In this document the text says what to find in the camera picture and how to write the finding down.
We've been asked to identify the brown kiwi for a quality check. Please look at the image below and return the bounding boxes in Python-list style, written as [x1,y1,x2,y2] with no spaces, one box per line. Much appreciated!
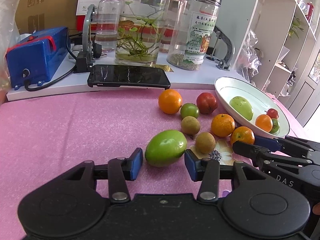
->
[181,116,201,135]
[195,132,216,154]

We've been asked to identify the tangerine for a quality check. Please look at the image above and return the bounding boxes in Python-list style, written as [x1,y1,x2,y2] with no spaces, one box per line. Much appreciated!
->
[210,113,235,137]
[230,126,255,145]

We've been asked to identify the large green mango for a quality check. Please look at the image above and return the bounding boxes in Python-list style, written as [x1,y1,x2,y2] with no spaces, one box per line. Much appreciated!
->
[145,129,188,167]

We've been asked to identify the small green tomato in plate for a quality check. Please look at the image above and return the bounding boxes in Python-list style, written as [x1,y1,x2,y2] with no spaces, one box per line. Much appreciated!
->
[270,118,280,134]

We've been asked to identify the small orange in plate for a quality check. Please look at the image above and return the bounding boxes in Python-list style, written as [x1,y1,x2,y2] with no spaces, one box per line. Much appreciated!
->
[255,114,273,132]

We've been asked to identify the small red tomato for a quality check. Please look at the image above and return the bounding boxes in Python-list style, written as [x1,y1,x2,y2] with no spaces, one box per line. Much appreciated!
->
[266,108,279,119]

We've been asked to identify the green mango in plate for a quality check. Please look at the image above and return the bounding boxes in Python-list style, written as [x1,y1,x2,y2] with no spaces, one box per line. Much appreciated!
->
[229,96,253,121]

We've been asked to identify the red apple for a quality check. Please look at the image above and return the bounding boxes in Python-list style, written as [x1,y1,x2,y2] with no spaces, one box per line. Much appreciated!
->
[196,92,218,114]

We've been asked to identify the white oval plate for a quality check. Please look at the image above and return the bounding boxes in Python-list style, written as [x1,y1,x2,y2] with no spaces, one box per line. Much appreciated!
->
[215,77,290,138]

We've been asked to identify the large orange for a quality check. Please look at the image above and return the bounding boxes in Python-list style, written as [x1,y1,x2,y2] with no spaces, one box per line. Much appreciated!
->
[158,89,183,114]

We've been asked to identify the pink floral tablecloth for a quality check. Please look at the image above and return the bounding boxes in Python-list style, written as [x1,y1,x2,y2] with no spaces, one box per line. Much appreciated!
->
[0,88,303,240]

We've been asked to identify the crumpled clear plastic bag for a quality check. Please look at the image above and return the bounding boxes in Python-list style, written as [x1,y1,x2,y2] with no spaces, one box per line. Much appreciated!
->
[235,29,261,83]

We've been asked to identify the white raised board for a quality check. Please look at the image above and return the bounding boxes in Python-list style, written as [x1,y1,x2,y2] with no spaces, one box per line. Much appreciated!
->
[6,42,249,103]

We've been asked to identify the black smartphone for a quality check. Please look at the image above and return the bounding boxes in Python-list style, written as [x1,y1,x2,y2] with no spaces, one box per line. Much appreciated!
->
[87,64,171,89]

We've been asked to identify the potted green plant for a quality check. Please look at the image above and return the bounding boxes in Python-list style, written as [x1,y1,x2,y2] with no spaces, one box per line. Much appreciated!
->
[287,16,304,39]

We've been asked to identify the white shelf unit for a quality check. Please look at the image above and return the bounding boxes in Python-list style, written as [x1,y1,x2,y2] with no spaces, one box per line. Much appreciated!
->
[220,0,320,127]

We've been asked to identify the blue power box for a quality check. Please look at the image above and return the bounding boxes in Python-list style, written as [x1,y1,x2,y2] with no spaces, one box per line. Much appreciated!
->
[5,27,70,90]

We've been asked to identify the clear jar with seeds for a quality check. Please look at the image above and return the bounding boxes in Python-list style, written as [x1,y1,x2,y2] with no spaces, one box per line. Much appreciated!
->
[167,0,221,71]

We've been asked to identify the clear bottle red cap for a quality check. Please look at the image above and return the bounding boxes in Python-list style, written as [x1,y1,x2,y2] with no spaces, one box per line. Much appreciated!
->
[95,0,123,55]

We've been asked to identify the glass vase with plant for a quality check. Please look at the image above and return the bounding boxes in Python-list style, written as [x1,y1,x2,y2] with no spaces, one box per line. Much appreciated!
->
[115,0,168,66]

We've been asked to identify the cardboard box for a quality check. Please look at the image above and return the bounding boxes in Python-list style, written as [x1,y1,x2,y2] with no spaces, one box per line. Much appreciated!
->
[15,0,78,34]

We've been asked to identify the grey clamp bracket right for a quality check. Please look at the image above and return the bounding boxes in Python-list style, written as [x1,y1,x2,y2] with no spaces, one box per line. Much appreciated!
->
[206,25,235,71]

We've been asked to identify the grey clamp bracket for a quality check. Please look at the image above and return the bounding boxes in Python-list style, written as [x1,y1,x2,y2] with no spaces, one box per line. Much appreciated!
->
[206,25,235,71]
[74,4,102,73]

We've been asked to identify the grey clamp bracket left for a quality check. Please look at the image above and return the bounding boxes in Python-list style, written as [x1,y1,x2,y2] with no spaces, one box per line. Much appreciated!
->
[74,4,102,73]

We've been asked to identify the black power cable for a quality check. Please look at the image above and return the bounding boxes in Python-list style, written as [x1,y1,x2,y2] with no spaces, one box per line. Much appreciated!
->
[23,33,83,92]

